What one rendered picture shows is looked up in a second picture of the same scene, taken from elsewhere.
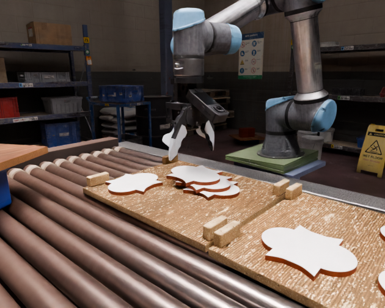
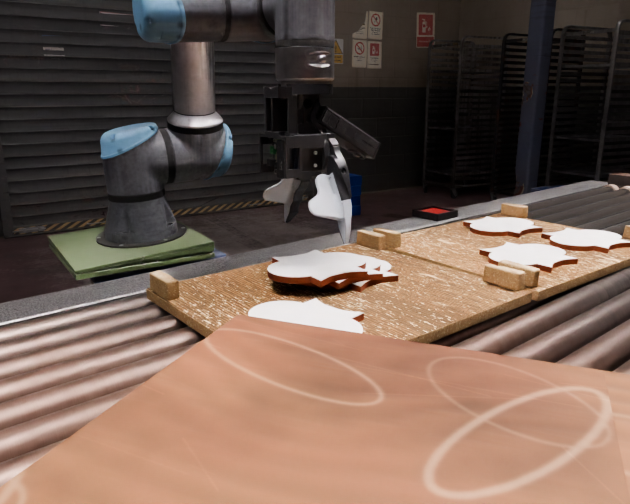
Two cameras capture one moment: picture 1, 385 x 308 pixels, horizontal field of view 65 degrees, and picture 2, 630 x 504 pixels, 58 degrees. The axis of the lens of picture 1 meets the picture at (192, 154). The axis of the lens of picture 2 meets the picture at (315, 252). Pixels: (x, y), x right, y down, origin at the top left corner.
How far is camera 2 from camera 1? 99 cm
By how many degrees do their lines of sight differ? 77
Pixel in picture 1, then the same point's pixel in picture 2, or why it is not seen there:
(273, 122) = (144, 176)
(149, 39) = not seen: outside the picture
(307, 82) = (208, 97)
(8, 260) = not seen: hidden behind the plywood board
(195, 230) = (497, 293)
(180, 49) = (328, 29)
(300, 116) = (200, 155)
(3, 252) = not seen: hidden behind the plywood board
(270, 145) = (148, 221)
